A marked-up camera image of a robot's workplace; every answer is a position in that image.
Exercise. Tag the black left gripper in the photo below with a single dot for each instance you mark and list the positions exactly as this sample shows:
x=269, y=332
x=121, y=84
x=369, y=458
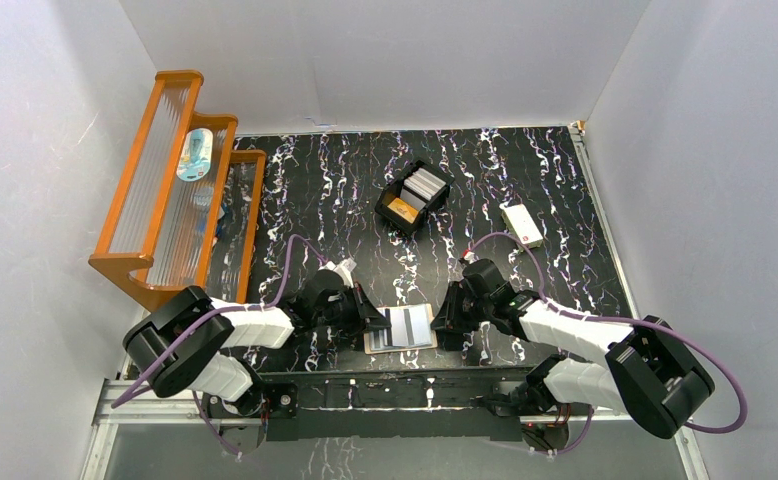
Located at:
x=355, y=311

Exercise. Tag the blue white blister pack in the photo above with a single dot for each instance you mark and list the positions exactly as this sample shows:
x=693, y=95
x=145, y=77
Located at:
x=196, y=155

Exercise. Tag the white cardboard box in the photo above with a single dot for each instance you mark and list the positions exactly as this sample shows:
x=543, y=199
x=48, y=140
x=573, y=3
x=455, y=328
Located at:
x=521, y=225

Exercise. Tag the tan blue card holder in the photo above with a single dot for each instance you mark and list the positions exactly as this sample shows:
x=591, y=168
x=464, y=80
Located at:
x=432, y=345

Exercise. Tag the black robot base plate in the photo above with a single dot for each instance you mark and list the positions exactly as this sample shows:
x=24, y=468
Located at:
x=385, y=404

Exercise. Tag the white stripe card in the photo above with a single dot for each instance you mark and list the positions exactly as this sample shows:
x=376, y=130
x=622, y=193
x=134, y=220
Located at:
x=410, y=326
x=378, y=341

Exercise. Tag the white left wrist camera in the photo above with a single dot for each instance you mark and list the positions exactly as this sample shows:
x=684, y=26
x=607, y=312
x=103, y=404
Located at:
x=344, y=269

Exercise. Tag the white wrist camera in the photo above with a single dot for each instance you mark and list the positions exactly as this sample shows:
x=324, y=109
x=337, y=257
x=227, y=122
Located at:
x=469, y=257
x=344, y=269

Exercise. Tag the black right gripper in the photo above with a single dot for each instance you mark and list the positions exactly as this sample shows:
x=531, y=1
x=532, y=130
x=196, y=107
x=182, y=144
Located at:
x=448, y=317

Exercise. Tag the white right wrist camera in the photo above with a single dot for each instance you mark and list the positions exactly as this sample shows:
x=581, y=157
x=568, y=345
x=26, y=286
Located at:
x=469, y=257

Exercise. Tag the aluminium frame rail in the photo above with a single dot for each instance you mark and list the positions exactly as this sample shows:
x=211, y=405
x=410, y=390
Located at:
x=152, y=438

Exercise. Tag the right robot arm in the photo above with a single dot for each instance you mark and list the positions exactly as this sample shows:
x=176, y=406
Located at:
x=640, y=370

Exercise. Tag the stack of white cards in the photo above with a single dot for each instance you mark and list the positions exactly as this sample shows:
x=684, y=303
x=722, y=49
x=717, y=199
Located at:
x=425, y=184

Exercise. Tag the orange wooden tiered rack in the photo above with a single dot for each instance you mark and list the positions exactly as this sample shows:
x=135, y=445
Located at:
x=162, y=234

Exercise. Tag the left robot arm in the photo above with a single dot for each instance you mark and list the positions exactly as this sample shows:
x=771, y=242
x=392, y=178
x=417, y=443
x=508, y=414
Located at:
x=179, y=346

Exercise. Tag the black plastic card bin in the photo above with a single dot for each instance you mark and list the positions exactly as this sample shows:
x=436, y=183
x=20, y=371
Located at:
x=395, y=189

